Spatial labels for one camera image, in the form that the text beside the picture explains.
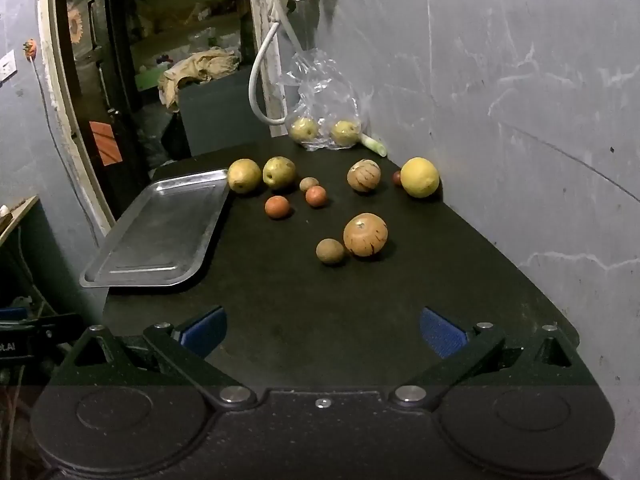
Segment orange tangerine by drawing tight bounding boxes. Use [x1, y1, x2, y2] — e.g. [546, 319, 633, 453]
[264, 195, 291, 219]
[305, 185, 328, 208]

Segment small brown kiwi fruit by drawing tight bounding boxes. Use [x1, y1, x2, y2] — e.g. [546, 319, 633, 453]
[316, 238, 345, 264]

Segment yellow lemon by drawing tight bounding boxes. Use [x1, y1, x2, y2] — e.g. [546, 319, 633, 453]
[400, 157, 440, 198]

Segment green yellow pear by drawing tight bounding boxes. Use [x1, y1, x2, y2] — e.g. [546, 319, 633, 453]
[262, 156, 296, 190]

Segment pale striped melon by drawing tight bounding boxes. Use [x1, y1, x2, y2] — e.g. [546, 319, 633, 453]
[346, 159, 381, 193]

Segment metal tray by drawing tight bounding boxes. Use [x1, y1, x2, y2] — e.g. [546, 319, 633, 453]
[79, 169, 229, 288]

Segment wooden side shelf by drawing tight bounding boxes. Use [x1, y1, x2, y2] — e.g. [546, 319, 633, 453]
[0, 195, 39, 245]

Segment green onion stalk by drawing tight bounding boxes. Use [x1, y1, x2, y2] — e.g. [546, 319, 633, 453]
[360, 133, 387, 157]

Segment dark grey cabinet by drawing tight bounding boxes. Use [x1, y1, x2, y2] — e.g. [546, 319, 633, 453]
[178, 66, 270, 156]

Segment bagged pear left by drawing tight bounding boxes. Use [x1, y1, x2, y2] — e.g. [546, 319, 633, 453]
[288, 116, 319, 144]

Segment bagged pear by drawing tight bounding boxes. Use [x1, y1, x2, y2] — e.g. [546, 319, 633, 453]
[330, 119, 361, 148]
[288, 116, 319, 144]

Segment bagged pear right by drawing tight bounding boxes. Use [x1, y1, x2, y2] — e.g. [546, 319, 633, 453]
[330, 119, 361, 148]

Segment clear plastic bag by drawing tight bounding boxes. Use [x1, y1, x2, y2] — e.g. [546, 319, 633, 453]
[281, 49, 364, 151]

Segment beige crumpled cloth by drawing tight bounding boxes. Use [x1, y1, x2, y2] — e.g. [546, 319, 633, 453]
[157, 47, 240, 110]

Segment white wall switch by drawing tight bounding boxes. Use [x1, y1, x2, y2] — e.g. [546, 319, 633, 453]
[0, 50, 17, 84]

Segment orange wall plug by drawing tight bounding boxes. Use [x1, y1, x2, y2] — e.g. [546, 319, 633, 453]
[23, 38, 38, 62]

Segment white hose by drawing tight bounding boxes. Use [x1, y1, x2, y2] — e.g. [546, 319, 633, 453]
[247, 0, 305, 127]

